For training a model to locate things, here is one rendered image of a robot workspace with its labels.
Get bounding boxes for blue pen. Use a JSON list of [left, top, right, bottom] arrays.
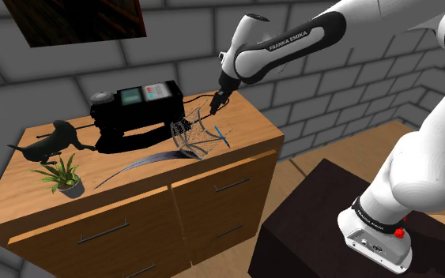
[[213, 125, 232, 148]]

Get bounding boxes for wooden chest of drawers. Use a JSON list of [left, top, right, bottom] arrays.
[[0, 90, 285, 278]]

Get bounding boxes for dark robot stand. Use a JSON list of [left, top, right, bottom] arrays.
[[247, 157, 445, 278]]

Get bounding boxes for black box appliance with display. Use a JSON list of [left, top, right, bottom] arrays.
[[89, 80, 187, 137]]

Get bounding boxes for clear wire mesh basket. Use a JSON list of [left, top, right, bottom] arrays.
[[169, 105, 234, 161]]

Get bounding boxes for green plant in grey pot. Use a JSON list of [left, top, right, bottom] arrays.
[[30, 152, 86, 200]]

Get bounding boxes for dark wall picture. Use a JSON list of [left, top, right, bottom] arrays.
[[2, 0, 148, 49]]

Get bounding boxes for black dog figure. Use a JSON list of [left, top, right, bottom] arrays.
[[6, 119, 97, 166]]

